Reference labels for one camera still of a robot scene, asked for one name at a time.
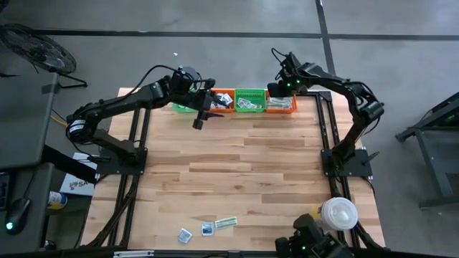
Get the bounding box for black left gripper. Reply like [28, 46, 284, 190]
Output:
[168, 66, 232, 120]

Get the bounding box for sachets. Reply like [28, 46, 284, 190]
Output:
[268, 96, 294, 110]

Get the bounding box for orange-red plastic basket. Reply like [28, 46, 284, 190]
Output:
[265, 91, 298, 115]
[209, 88, 236, 114]

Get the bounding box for green plastic basket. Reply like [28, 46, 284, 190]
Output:
[171, 102, 198, 114]
[234, 88, 267, 113]

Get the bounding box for yellow wipes canister white lid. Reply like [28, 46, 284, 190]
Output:
[311, 196, 359, 231]

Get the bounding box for black metal stand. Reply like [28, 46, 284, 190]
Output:
[395, 91, 459, 209]

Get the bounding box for white printed cardboard box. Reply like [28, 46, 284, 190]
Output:
[59, 152, 98, 197]

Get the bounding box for black floor fan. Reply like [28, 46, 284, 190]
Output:
[0, 21, 88, 90]

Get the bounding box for white and yellow can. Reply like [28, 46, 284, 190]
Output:
[47, 191, 68, 211]

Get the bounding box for grey desk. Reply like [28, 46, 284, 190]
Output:
[0, 72, 60, 254]

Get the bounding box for black keyboard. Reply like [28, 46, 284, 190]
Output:
[0, 171, 11, 213]

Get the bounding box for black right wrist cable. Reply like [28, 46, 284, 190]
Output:
[270, 47, 291, 82]

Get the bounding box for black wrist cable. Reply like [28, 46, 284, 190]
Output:
[270, 47, 291, 82]
[132, 64, 202, 94]

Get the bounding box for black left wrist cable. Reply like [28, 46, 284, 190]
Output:
[132, 64, 202, 94]

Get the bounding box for white mounting bracket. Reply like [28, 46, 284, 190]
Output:
[113, 250, 156, 258]

